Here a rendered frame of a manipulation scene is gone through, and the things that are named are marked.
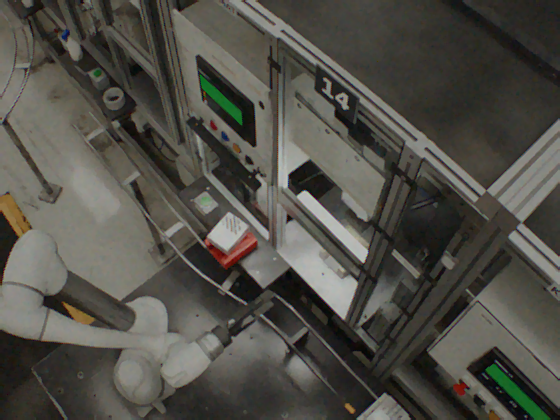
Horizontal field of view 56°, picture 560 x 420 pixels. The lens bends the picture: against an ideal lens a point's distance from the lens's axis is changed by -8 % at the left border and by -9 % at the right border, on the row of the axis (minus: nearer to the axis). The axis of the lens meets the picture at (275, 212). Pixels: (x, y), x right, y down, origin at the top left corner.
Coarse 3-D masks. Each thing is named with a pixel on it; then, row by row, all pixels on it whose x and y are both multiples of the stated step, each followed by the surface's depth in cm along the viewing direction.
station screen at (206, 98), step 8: (200, 72) 159; (200, 80) 163; (208, 80) 158; (216, 88) 157; (208, 96) 166; (224, 96) 156; (208, 104) 170; (216, 104) 165; (216, 112) 169; (224, 112) 164; (224, 120) 168; (232, 120) 163; (232, 128) 166; (240, 128) 162; (240, 136) 166
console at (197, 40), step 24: (192, 24) 150; (192, 48) 159; (216, 48) 146; (192, 72) 171; (216, 72) 155; (240, 72) 144; (264, 72) 143; (192, 96) 184; (240, 96) 151; (264, 96) 142; (216, 120) 180; (264, 120) 151; (240, 144) 177; (264, 144) 161; (264, 168) 173
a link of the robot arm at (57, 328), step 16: (48, 320) 155; (64, 320) 159; (48, 336) 156; (64, 336) 158; (80, 336) 160; (96, 336) 164; (112, 336) 170; (128, 336) 177; (144, 336) 184; (160, 336) 187; (176, 336) 188; (160, 352) 183
